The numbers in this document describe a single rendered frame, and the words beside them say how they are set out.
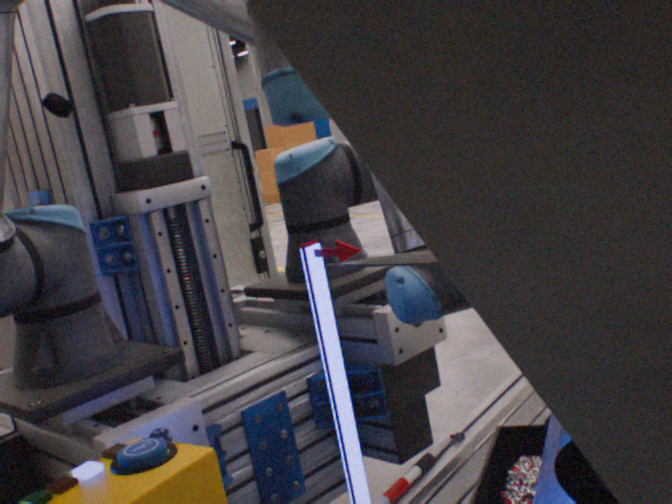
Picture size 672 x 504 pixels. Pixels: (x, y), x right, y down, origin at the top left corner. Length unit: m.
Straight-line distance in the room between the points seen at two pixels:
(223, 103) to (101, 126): 1.54
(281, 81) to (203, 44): 2.16
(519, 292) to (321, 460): 1.07
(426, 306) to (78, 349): 0.46
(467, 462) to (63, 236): 0.61
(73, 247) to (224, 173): 1.74
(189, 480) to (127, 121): 0.75
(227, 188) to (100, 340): 1.75
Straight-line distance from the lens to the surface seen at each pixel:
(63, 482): 0.69
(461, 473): 1.09
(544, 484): 0.75
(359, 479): 0.90
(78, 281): 1.12
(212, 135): 2.82
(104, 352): 1.12
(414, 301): 0.97
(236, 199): 2.85
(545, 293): 0.33
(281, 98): 0.70
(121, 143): 1.33
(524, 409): 1.26
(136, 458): 0.68
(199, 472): 0.67
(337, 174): 1.38
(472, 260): 0.32
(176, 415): 1.04
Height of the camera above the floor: 1.32
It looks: 10 degrees down
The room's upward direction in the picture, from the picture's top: 11 degrees counter-clockwise
